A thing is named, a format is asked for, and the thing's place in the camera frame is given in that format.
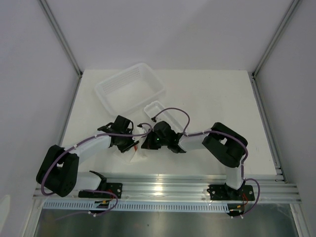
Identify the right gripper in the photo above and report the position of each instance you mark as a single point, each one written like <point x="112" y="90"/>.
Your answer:
<point x="148" y="143"/>

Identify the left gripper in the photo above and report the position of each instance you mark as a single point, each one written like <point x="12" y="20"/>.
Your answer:
<point x="132" y="142"/>

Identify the white paper napkin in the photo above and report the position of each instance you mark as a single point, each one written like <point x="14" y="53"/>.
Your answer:
<point x="132" y="156"/>

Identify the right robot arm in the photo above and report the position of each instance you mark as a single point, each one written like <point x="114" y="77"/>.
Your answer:
<point x="227" y="146"/>

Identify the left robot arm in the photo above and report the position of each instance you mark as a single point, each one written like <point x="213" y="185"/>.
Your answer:
<point x="58" y="173"/>

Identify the small white plastic tray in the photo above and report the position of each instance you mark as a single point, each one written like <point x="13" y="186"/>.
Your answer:
<point x="168" y="116"/>

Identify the large white plastic basket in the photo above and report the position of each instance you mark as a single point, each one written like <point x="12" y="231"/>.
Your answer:
<point x="129" y="90"/>

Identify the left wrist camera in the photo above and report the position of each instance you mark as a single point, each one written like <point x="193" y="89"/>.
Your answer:
<point x="142" y="131"/>

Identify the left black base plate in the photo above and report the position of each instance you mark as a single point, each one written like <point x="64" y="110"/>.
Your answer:
<point x="103" y="191"/>

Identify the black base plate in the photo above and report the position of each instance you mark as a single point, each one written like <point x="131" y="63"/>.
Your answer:
<point x="225" y="193"/>
<point x="103" y="191"/>

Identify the aluminium mounting rail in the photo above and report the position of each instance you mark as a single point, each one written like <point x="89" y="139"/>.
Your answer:
<point x="182" y="188"/>

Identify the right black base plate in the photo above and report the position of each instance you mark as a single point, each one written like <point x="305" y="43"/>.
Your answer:
<point x="225" y="193"/>

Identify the white slotted cable duct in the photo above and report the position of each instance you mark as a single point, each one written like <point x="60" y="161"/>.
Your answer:
<point x="138" y="206"/>

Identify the left aluminium frame post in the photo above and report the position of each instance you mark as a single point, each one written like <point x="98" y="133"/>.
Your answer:
<point x="48" y="13"/>

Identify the aluminium frame post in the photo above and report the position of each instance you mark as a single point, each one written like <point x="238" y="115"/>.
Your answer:
<point x="281" y="28"/>
<point x="48" y="13"/>

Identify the right aluminium frame post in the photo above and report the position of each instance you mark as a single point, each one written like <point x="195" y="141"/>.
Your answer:
<point x="281" y="28"/>

